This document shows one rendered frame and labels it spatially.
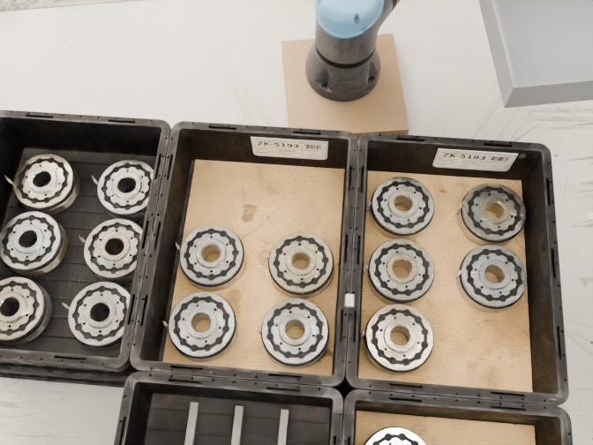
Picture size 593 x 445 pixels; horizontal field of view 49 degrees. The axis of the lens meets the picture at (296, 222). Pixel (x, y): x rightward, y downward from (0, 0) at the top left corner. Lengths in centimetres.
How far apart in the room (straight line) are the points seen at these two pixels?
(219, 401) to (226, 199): 33
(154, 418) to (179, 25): 84
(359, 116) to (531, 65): 40
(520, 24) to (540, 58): 7
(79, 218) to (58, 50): 49
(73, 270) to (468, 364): 64
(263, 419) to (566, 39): 71
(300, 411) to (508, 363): 32
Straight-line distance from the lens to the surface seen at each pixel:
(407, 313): 101
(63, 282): 112
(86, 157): 120
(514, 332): 107
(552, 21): 107
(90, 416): 119
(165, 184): 102
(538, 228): 106
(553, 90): 96
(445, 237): 109
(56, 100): 145
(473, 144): 106
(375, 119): 129
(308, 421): 100
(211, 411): 101
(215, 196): 111
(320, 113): 129
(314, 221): 108
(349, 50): 121
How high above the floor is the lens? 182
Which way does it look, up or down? 67 degrees down
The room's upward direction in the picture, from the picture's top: 3 degrees counter-clockwise
